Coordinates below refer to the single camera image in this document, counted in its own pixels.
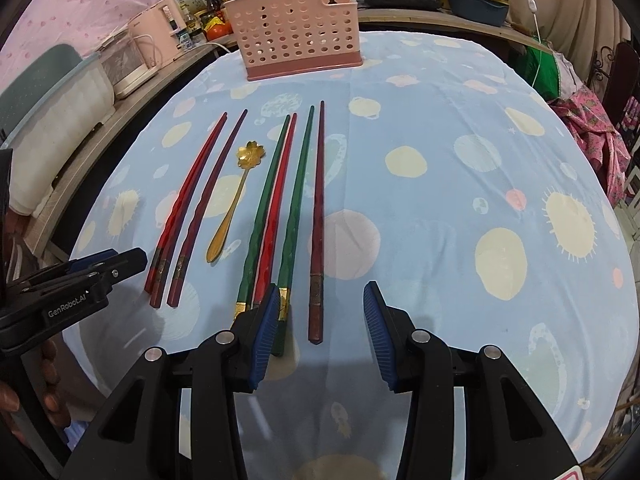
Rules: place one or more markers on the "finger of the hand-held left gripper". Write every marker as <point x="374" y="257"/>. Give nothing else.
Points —
<point x="132" y="260"/>
<point x="95" y="260"/>

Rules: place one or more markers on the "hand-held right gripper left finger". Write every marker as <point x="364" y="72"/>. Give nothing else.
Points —
<point x="265" y="330"/>

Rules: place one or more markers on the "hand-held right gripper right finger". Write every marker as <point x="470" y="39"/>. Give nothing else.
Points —
<point x="377" y="330"/>

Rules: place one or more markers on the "dark red chopstick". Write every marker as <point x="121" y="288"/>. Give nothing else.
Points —
<point x="176" y="287"/>
<point x="317" y="260"/>

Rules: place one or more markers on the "green chopstick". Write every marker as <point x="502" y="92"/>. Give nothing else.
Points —
<point x="247" y="280"/>
<point x="292" y="240"/>

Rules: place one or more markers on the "gold flower spoon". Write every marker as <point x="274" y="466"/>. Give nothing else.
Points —
<point x="250" y="156"/>

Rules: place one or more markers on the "pink perforated utensil holder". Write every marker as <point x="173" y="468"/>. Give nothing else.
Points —
<point x="280" y="71"/>

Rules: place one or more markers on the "person's left hand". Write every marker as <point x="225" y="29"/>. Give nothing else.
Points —
<point x="52" y="395"/>

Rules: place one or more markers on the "light blue printed tablecloth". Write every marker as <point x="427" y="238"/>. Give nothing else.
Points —
<point x="425" y="260"/>

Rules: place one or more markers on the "white storage box blue lid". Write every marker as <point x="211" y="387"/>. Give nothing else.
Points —
<point x="55" y="125"/>

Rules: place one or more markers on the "white countertop appliance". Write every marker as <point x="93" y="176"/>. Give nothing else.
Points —
<point x="127" y="67"/>

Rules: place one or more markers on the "pink dotted curtain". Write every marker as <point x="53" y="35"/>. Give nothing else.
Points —
<point x="90" y="5"/>

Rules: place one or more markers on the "pink countertop appliance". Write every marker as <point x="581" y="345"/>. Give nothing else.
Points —
<point x="147" y="30"/>

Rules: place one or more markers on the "group of condiment bottles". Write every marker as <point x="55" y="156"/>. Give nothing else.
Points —
<point x="197" y="27"/>

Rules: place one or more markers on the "red tomato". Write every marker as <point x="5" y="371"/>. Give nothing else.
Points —
<point x="217" y="32"/>

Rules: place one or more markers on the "pink floral cloth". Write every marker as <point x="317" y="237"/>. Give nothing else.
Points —
<point x="595" y="135"/>

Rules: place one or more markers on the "green cloth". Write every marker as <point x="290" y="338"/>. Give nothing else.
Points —
<point x="542" y="72"/>

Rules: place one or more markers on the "black induction cooker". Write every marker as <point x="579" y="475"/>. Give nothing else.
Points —
<point x="400" y="2"/>

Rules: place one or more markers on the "blue bowl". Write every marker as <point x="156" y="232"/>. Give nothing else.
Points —
<point x="475" y="10"/>

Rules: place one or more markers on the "dark wooden chair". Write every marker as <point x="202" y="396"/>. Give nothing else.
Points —
<point x="625" y="80"/>

